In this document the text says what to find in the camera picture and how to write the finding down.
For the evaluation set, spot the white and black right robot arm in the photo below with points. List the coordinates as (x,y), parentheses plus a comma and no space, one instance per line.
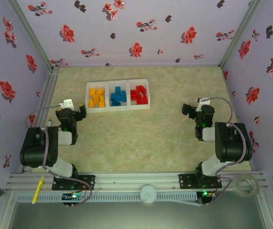
(231,143)

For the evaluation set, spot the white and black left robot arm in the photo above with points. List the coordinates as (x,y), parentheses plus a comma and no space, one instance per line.
(38,148)

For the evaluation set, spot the green circuit board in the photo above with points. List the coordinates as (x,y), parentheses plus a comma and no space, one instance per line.
(209,194)

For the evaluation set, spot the round white knob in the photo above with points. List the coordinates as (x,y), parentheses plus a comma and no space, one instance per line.
(148,193)

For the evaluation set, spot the white plastic bin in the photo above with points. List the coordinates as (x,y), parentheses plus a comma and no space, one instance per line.
(95,109)
(138,107)
(118,108)

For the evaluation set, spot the aluminium frame beam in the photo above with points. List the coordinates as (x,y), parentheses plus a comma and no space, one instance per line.
(267,212)
(4,210)

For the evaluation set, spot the small white marker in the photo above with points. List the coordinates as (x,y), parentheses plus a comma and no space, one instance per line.
(50,122)

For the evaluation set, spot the yellow pen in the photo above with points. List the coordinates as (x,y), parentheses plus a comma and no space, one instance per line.
(38,189)

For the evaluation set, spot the long yellow lego brick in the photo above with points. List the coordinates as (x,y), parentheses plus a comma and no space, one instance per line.
(100,91)

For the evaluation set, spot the aluminium side rail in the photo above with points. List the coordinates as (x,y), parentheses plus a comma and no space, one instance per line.
(52,78)

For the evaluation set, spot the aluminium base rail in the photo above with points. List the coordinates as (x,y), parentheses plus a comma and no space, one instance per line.
(126,181)

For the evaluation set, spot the aluminium frame post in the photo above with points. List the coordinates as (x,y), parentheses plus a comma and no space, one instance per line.
(238,35)
(33,35)

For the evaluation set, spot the clear tape roll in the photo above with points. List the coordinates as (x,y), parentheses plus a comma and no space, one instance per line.
(237,192)

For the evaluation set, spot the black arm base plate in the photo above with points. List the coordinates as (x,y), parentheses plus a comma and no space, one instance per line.
(88,182)
(185,181)

